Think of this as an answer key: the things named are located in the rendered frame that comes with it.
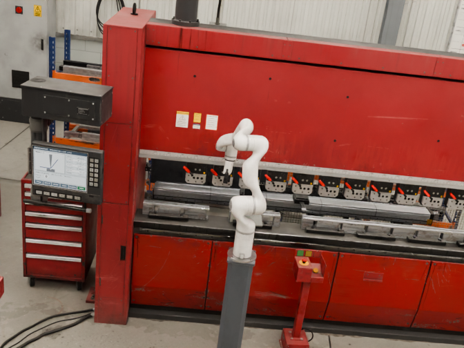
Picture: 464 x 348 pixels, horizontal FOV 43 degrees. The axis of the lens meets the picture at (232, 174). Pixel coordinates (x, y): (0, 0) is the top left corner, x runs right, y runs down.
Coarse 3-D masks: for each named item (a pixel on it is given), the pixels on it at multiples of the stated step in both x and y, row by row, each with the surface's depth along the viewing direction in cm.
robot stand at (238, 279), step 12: (228, 264) 381; (240, 264) 377; (252, 264) 376; (228, 276) 383; (240, 276) 380; (228, 288) 385; (240, 288) 384; (228, 300) 388; (240, 300) 387; (228, 312) 392; (240, 312) 391; (228, 324) 395; (240, 324) 395; (228, 336) 399; (240, 336) 400
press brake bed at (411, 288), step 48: (144, 240) 443; (192, 240) 444; (288, 240) 447; (144, 288) 461; (192, 288) 461; (288, 288) 462; (336, 288) 463; (384, 288) 464; (432, 288) 465; (384, 336) 483; (432, 336) 486
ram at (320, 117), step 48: (144, 96) 411; (192, 96) 412; (240, 96) 412; (288, 96) 413; (336, 96) 414; (384, 96) 414; (432, 96) 415; (144, 144) 425; (192, 144) 426; (288, 144) 427; (336, 144) 428; (384, 144) 428; (432, 144) 429
